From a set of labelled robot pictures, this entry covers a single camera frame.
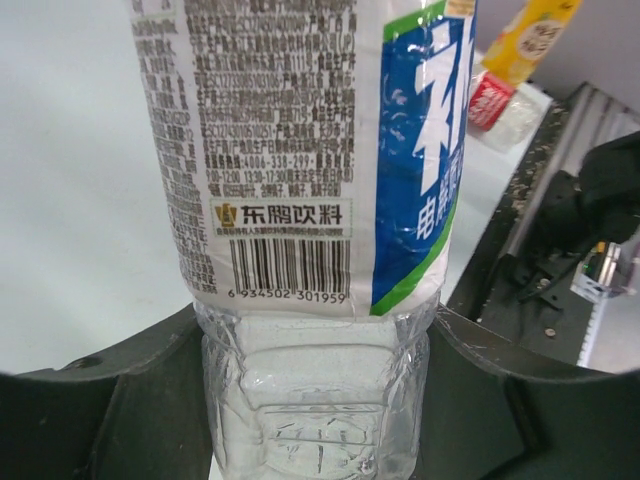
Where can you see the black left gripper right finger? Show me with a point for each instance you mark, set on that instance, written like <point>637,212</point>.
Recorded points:
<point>494,410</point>

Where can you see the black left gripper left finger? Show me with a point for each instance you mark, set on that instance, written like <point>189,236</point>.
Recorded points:
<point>135,410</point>

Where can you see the red label water bottle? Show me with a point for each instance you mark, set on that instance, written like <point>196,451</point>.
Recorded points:
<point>499,115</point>

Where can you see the blue white label water bottle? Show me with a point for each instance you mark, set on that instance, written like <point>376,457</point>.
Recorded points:
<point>311,154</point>

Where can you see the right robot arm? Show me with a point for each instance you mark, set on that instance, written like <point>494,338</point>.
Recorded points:
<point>599,204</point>

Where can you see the yellow juice bottle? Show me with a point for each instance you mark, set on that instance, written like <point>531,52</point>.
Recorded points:
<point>525,41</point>

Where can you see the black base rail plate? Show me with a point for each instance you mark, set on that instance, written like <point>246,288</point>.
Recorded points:
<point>601,291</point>

